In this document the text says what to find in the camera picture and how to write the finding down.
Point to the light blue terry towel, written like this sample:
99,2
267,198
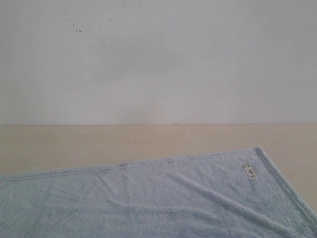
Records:
238,194

